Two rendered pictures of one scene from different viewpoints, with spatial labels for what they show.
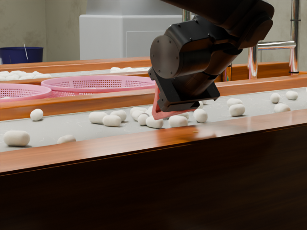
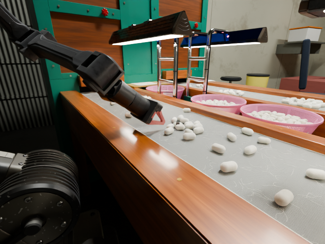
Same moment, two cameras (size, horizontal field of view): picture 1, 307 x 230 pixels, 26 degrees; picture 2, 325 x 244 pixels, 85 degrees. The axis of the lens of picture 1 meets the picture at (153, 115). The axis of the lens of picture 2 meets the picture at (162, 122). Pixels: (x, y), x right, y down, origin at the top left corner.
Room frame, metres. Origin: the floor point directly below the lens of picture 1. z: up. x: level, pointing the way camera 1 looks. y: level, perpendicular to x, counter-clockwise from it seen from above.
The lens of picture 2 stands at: (1.05, -0.55, 0.96)
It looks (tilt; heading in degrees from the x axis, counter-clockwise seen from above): 20 degrees down; 92
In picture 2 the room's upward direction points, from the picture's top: straight up
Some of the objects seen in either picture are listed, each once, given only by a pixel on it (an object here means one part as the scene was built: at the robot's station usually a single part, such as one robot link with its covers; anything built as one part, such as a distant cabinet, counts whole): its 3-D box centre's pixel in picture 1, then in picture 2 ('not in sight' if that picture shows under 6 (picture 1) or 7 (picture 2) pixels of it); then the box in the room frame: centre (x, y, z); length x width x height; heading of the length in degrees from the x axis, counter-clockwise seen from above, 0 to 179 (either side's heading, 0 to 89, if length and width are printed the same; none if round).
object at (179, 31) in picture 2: not in sight; (139, 32); (0.90, 0.37, 1.08); 0.62 x 0.08 x 0.07; 128
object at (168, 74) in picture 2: not in sight; (177, 74); (1.12, 1.10, 0.83); 0.30 x 0.06 x 0.07; 38
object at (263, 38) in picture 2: not in sight; (215, 39); (1.34, 0.72, 1.08); 0.62 x 0.08 x 0.07; 128
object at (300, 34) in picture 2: not in sight; (303, 35); (4.08, 4.03, 1.45); 0.51 x 0.43 x 0.28; 28
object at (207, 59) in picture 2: not in sight; (205, 68); (1.28, 0.67, 0.90); 0.20 x 0.19 x 0.45; 128
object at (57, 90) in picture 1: (102, 102); (275, 123); (1.46, 0.11, 0.72); 0.27 x 0.27 x 0.10
